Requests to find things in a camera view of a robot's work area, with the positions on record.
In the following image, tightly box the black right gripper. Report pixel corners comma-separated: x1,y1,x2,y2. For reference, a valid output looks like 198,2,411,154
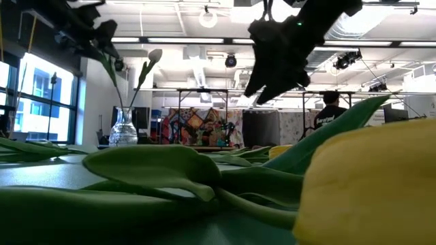
244,16,328,105

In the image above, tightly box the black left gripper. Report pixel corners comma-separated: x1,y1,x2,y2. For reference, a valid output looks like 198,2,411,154
56,0,120,61

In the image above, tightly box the clear glass vase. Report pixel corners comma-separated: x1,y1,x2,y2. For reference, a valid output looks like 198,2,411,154
108,106,139,147

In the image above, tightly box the black ceiling spotlight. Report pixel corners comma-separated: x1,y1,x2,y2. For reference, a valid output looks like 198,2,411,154
223,53,238,69

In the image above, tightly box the white patterned cloth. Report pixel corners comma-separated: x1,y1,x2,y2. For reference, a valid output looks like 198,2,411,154
279,111,320,144

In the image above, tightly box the dark cloth panel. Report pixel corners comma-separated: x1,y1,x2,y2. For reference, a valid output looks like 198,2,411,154
242,110,281,148

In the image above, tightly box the black tripod stand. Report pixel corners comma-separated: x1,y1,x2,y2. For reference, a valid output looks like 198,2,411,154
46,70,58,141

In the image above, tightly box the person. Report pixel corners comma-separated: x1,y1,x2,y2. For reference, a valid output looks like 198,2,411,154
313,90,349,131

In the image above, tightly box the black stage light cluster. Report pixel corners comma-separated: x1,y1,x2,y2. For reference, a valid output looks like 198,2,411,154
332,50,362,71

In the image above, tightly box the large glass window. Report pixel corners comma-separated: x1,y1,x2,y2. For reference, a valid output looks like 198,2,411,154
0,52,78,144

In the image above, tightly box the black computer monitor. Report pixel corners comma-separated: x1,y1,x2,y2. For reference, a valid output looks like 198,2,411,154
111,105,151,137
383,103,410,124

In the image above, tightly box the colourful patchwork quilt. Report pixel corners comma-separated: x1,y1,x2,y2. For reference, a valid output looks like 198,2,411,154
161,108,245,148

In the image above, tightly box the round ceiling lamp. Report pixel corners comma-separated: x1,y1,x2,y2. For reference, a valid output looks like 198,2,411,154
198,9,219,29

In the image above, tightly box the green table mat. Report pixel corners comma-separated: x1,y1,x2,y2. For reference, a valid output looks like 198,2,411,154
0,149,307,245

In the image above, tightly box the black metal frame stand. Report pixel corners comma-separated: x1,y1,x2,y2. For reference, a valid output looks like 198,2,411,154
301,90,354,140
176,87,230,146

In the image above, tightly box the yellow cable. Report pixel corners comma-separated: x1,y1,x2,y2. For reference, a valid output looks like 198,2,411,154
29,15,37,54

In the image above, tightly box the long ceiling light rail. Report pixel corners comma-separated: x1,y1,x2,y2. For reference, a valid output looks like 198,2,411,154
110,36,255,44
323,39,436,48

